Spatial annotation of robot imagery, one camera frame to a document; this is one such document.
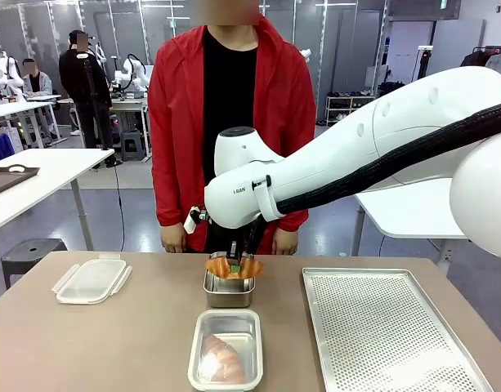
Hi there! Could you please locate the perforated aluminium baking tray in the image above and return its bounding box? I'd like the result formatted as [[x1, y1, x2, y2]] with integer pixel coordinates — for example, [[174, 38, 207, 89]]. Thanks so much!
[[302, 267, 495, 392]]

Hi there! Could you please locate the person's left hand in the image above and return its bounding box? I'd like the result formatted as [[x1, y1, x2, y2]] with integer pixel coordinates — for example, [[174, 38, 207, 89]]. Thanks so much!
[[271, 228, 299, 257]]

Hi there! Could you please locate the white background work table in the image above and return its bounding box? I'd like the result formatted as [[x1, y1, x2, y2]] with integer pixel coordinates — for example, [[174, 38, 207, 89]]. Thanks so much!
[[0, 94, 69, 149]]

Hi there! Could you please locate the person's right hand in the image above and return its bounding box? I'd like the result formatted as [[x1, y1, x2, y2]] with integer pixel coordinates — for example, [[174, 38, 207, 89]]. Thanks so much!
[[160, 223, 187, 255]]

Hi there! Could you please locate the white cable strap clamp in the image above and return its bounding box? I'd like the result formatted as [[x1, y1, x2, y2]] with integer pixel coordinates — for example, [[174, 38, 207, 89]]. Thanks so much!
[[252, 174, 284, 222]]

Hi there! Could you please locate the black plastic stool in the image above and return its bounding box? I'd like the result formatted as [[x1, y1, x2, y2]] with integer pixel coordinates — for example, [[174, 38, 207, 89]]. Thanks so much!
[[0, 238, 69, 290]]

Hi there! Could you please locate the standing person in black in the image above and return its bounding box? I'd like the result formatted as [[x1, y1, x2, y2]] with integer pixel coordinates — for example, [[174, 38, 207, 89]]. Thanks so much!
[[58, 29, 114, 150]]

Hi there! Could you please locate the golden croissant bread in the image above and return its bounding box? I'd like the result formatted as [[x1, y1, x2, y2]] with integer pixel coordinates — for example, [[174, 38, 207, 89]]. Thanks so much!
[[200, 333, 247, 384], [204, 255, 266, 281]]

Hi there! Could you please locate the shoe rack with shoes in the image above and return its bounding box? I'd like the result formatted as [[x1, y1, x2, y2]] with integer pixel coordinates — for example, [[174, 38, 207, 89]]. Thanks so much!
[[325, 91, 376, 127]]

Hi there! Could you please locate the person in red jacket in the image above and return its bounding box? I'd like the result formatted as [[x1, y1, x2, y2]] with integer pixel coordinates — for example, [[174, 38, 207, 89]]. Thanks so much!
[[147, 14, 317, 254]]

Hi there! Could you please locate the steel rectangular container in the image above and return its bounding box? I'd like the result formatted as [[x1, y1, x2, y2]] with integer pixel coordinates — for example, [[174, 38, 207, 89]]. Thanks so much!
[[188, 310, 262, 390], [203, 252, 257, 309]]

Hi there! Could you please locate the black shirt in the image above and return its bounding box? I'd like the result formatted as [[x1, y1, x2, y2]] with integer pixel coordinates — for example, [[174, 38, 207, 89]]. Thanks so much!
[[201, 28, 260, 252]]

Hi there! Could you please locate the person's left forearm red sleeve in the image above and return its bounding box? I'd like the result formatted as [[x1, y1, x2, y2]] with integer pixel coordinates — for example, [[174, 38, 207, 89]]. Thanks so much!
[[274, 210, 311, 233]]

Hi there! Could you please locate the dark grey step stool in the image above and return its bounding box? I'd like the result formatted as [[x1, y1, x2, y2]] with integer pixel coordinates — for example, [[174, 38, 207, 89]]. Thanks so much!
[[119, 129, 147, 163]]

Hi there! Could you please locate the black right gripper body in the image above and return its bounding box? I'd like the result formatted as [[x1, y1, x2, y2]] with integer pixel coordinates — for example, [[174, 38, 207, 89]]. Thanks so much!
[[223, 218, 268, 257]]

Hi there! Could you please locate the person's right forearm red sleeve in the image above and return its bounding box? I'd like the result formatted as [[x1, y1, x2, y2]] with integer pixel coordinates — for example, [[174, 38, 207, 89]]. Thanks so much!
[[154, 154, 188, 228]]

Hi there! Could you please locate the dark brown serving tray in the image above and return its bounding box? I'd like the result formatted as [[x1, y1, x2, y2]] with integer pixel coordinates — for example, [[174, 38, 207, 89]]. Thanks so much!
[[0, 164, 41, 199]]

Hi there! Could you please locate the clothes rack with garments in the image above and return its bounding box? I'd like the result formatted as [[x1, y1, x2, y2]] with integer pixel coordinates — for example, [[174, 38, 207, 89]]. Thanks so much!
[[460, 46, 501, 79]]

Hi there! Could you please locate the blue chair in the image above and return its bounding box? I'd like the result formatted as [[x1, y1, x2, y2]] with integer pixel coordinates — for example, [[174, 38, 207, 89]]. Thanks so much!
[[0, 132, 16, 165]]

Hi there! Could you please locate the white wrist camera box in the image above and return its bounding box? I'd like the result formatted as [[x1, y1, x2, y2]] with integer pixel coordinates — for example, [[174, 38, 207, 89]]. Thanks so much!
[[183, 207, 210, 236]]

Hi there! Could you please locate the seated person in grey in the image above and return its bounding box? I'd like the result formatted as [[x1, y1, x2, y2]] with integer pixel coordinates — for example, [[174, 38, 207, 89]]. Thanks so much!
[[20, 58, 55, 98]]

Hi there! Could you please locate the black braided cable sleeve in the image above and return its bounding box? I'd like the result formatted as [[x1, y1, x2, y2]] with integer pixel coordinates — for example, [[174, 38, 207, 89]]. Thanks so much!
[[245, 100, 501, 254]]

